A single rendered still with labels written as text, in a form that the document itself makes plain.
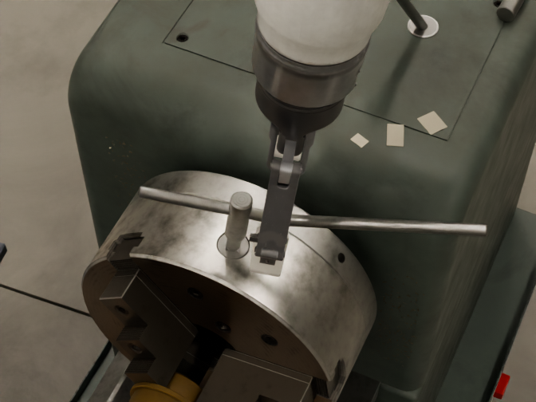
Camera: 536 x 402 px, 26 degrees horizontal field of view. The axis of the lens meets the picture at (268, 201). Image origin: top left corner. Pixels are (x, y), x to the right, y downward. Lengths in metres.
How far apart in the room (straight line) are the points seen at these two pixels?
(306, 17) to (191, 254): 0.41
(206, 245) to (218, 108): 0.17
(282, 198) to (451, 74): 0.41
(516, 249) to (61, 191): 1.20
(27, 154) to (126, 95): 1.59
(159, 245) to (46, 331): 1.42
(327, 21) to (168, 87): 0.49
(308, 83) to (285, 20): 0.07
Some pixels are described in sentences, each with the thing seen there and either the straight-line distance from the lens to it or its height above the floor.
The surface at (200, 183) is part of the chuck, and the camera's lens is 1.24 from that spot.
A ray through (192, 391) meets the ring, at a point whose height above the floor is 1.10.
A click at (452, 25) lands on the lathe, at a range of 1.38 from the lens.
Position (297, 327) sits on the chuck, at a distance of 1.18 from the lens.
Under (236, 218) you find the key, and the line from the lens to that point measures 1.12.
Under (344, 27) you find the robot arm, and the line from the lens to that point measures 0.84.
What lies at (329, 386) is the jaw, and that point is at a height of 1.10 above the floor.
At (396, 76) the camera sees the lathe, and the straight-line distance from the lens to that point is 1.31.
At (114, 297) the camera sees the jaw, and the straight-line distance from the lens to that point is 1.22.
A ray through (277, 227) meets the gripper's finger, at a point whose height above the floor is 1.41.
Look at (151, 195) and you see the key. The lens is 1.13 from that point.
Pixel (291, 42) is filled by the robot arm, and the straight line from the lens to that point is 0.86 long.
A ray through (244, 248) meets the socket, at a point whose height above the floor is 1.23.
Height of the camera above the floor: 2.22
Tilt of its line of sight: 54 degrees down
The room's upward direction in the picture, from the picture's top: straight up
